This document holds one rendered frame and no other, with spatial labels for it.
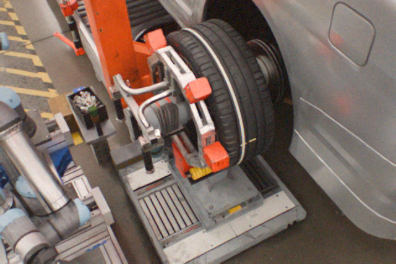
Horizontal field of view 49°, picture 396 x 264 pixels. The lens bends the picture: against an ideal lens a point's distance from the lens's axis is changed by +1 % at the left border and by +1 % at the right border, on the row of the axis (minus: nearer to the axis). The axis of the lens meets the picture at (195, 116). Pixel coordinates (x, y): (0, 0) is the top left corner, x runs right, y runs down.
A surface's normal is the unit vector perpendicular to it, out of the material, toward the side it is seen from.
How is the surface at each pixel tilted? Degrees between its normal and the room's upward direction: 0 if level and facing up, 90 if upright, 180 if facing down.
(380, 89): 90
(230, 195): 0
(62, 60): 0
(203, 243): 0
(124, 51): 90
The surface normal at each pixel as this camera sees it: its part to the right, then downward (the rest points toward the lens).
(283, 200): -0.05, -0.69
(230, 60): 0.14, -0.36
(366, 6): -0.88, 0.25
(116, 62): 0.46, 0.63
